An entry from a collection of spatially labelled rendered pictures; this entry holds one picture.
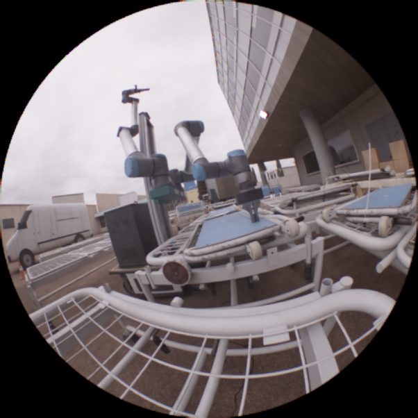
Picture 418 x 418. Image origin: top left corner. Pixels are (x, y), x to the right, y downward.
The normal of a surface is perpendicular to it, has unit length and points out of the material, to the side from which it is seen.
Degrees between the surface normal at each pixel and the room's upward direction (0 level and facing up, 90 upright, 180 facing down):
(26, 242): 89
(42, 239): 88
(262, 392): 0
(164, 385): 0
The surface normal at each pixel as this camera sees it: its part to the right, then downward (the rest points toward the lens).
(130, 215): 0.02, 0.04
